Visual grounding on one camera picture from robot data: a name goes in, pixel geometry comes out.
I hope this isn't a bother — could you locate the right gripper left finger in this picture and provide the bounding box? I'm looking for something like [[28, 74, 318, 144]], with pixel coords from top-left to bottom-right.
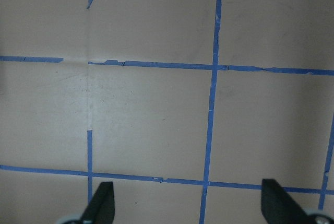
[[80, 182, 115, 224]]

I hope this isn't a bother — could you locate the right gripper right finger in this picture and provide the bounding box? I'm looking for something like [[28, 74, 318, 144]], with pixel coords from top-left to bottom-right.
[[261, 179, 316, 224]]

